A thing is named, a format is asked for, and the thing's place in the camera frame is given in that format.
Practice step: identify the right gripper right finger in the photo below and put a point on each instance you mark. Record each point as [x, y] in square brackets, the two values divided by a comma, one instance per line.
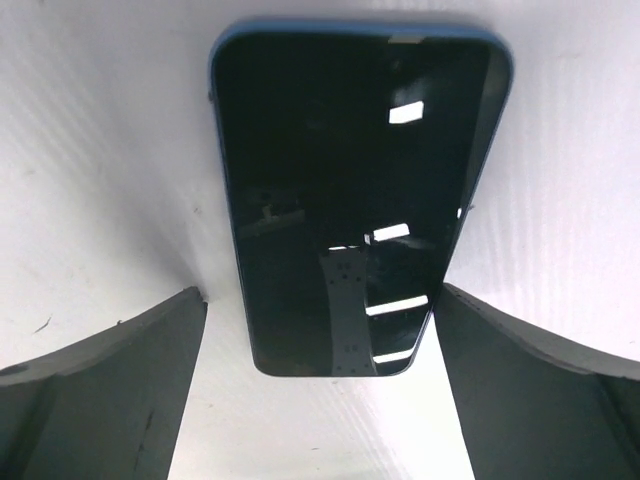
[533, 404]

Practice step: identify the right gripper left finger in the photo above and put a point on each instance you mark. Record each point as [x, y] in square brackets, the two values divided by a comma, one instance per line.
[106, 407]

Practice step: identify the blue phone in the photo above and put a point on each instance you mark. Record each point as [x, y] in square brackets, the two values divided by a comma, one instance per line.
[351, 152]

